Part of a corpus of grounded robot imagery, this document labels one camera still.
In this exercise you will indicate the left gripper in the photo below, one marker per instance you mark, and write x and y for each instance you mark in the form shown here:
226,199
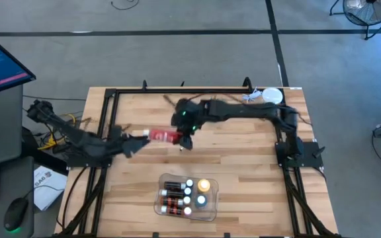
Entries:
117,142

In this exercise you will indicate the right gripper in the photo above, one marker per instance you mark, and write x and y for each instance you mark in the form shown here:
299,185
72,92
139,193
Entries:
188,117

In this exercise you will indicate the large red paint bottle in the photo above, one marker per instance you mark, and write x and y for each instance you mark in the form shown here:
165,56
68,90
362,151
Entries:
162,136

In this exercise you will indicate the dark blue paint bottle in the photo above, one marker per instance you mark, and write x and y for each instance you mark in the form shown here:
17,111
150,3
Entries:
189,182

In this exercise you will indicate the yellow paint bottle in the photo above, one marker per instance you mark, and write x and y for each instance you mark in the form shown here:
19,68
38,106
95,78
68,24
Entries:
203,185

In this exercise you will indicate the pink paint bottle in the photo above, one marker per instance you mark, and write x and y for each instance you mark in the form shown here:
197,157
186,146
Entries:
187,210

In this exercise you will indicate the orange paint bottle black label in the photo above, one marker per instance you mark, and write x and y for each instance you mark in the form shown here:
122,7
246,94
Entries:
172,210

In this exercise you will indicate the clear plastic bin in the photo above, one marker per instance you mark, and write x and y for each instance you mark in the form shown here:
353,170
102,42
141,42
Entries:
210,211

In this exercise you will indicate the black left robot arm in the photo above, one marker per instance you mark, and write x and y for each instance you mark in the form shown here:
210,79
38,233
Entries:
78,139

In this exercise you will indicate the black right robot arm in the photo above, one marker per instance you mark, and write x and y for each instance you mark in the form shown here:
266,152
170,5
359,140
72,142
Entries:
260,110

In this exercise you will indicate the clear jar white lid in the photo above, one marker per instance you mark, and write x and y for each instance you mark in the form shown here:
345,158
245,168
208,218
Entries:
272,96

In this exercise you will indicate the white paper booklet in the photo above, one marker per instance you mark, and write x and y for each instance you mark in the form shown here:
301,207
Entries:
48,195

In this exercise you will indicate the grey desk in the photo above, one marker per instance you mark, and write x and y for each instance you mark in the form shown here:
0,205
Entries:
2,132

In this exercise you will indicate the black computer mouse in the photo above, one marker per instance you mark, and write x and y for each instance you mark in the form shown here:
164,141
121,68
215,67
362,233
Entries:
15,213

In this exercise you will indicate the black floor fan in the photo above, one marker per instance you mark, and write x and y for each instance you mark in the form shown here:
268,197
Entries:
369,13

